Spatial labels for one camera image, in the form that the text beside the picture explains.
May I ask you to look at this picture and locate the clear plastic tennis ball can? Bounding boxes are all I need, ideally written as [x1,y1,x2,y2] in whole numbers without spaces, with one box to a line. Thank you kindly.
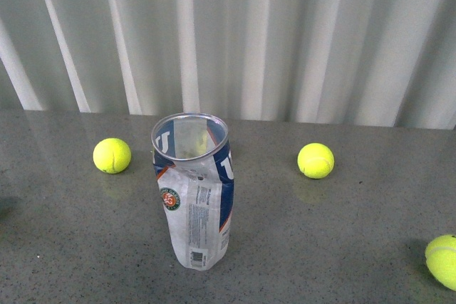
[151,113,234,271]

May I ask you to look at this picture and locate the tennis ball with logo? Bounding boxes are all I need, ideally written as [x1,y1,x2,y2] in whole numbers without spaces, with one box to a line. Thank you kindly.
[195,131,208,156]

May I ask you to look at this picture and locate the plain yellow tennis ball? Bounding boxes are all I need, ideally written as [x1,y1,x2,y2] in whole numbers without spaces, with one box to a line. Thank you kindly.
[297,142,335,179]

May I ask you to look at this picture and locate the leftmost yellow tennis ball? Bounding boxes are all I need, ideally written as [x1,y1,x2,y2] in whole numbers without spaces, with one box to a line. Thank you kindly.
[93,137,132,174]

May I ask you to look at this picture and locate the Wilson 3 tennis ball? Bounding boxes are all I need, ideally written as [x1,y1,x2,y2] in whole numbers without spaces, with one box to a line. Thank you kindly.
[425,234,456,290]

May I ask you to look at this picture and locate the white pleated curtain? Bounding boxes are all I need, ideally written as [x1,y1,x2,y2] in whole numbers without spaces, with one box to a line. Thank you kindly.
[1,0,455,129]

